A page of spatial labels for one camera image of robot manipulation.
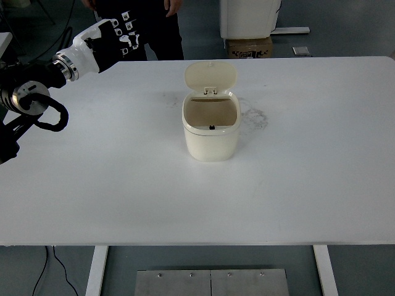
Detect white table leg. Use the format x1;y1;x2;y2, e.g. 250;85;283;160
313;245;339;296
85;246;109;296

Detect grey floor socket plate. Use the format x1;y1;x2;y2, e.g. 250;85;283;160
292;46;311;57

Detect person's left hand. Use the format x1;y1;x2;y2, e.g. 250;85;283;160
164;0;183;17

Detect black floor cable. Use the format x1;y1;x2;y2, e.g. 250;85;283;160
32;245;80;296

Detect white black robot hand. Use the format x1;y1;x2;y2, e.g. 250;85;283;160
52;10;139;81

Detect person in black clothes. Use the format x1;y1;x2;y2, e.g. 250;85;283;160
95;1;184;61

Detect left white table leg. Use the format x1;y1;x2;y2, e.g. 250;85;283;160
85;246;109;296

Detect right white table leg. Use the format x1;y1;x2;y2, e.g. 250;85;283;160
313;245;339;296

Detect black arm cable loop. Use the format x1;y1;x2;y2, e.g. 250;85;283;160
23;92;70;133

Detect brown cardboard box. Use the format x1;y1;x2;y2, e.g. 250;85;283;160
225;36;273;59

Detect cream lidded trash can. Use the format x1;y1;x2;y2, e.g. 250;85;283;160
182;61;241;162

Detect white table foot bar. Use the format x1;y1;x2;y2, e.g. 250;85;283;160
271;27;310;35

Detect metal base plate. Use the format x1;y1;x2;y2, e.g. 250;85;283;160
135;269;289;295

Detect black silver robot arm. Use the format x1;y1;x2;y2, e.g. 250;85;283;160
1;9;139;163

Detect white plastic bin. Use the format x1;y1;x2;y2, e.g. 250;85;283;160
220;0;281;39

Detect person's right hand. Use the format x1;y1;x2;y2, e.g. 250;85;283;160
81;0;96;11

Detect white side table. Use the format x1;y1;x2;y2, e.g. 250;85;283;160
0;32;12;57

